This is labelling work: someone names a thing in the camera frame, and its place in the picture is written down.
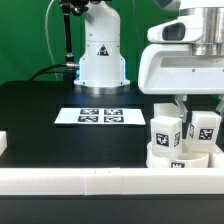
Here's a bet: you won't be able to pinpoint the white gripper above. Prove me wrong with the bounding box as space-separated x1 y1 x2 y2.
138 44 224 123

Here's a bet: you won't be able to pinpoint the white round stool seat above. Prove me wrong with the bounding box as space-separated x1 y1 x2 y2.
146 142 209 168

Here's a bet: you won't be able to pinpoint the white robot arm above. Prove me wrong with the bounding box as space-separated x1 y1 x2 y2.
138 0 224 118

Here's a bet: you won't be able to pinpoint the white sheet with markers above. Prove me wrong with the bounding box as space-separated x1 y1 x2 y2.
55 108 146 125

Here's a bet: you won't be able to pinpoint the white U-shaped fence wall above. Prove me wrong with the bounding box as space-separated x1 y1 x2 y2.
0 130 224 196

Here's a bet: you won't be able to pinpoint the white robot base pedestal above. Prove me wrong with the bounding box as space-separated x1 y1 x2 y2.
74 1 130 88

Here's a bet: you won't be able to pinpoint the black cables at base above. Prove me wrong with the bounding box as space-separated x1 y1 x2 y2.
29 63 78 82

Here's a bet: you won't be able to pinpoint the black camera stand pole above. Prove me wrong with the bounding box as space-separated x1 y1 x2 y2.
59 0 89 69

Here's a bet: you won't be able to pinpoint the white cable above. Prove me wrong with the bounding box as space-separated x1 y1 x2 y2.
44 0 59 81

